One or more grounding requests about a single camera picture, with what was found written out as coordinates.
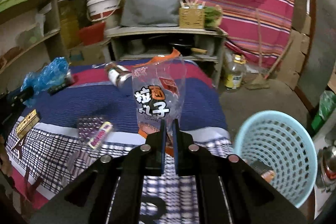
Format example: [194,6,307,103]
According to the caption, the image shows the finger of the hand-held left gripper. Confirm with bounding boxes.
[48,83,68,95]
[5,87,35,107]

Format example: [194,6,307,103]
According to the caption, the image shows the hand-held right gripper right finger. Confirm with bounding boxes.
[173,118,307,224]

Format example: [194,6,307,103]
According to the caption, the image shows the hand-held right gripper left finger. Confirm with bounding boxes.
[30,119,166,224]

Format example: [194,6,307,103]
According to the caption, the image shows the blue plastic bag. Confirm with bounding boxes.
[21,57,70,106]

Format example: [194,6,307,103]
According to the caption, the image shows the clear orange snack wrapper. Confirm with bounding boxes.
[131,48,188,157]

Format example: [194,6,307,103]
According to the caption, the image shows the light blue plastic basket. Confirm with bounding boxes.
[234,111,318,209]

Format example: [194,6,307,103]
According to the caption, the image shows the yellow cardboard box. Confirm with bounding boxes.
[16,109,40,139]

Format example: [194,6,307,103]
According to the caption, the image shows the patterned tablecloth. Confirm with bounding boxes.
[5,60,231,224]

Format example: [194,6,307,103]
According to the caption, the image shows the brown cardboard box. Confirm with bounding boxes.
[70,44,111,65]

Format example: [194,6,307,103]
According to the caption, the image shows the wooden shelf unit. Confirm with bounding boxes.
[0,0,63,75]

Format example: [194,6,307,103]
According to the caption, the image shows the pill blister pack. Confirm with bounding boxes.
[76,116,114,149]

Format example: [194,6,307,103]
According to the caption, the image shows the brown spice jar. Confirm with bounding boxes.
[105,62,132,88]

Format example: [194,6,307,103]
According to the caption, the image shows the yellow plastic container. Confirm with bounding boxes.
[60,1,80,48]

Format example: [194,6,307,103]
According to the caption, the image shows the red plastic basin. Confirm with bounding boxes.
[79,22,105,45]

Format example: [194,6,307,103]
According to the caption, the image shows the grey pot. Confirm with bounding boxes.
[129,39,145,54]

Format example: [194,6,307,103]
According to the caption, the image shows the green plastic tray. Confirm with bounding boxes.
[0,0,30,13]

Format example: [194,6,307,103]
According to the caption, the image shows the cooking oil bottle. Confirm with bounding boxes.
[224,54,247,90]

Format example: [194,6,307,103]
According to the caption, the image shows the white plastic bucket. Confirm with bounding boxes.
[87,0,122,22]

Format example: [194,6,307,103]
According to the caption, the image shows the straw broom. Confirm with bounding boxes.
[247,38,294,90]

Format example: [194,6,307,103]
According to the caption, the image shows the low grey cabinet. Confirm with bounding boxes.
[105,27,229,88]

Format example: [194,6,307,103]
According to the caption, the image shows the grey cushion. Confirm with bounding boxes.
[121,0,183,28]

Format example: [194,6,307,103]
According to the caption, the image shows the yellow woven utensil holder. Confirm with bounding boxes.
[179,7,205,29]

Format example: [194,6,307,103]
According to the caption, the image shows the green leafy vegetables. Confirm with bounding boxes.
[204,6,223,28]

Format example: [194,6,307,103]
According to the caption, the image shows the steel kettle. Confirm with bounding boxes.
[316,147,336,191]

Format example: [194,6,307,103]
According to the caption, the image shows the green plastic bag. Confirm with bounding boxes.
[312,90,336,132]

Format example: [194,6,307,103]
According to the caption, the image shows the black wok with wooden handle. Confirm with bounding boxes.
[168,40,208,54]

